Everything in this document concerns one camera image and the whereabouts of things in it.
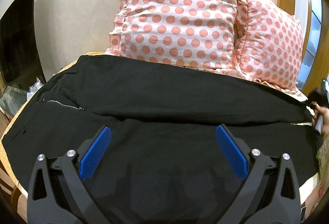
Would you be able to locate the clear plastic bag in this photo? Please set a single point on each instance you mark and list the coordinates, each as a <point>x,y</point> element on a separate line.
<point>36,86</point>

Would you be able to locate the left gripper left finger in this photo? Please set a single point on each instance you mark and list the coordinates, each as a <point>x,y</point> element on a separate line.
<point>57,192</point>

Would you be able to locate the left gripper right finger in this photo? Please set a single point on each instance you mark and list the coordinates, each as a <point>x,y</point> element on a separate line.
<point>270,190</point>

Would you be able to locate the person's right hand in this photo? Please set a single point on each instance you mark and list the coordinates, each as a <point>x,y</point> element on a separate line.
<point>324,113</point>

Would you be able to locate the polka dot pillow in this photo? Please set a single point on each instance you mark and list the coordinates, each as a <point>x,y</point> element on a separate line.
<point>188,33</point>
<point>268,45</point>

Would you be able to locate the rear polka dot pillow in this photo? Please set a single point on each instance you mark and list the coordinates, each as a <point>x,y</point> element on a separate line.
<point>268,45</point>

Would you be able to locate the front polka dot pillow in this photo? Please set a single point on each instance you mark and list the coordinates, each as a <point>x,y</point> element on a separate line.
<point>188,33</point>

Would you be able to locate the beige fleece sleeve forearm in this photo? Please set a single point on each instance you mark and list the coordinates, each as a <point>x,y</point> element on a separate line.
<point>323,157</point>

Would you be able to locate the black pants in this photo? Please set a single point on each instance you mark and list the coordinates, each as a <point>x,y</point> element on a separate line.
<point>163,164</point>

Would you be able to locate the glass TV stand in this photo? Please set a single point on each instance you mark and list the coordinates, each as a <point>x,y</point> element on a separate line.
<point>12,100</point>

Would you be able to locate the black television screen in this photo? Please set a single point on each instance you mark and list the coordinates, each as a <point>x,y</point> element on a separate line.
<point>20,61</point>

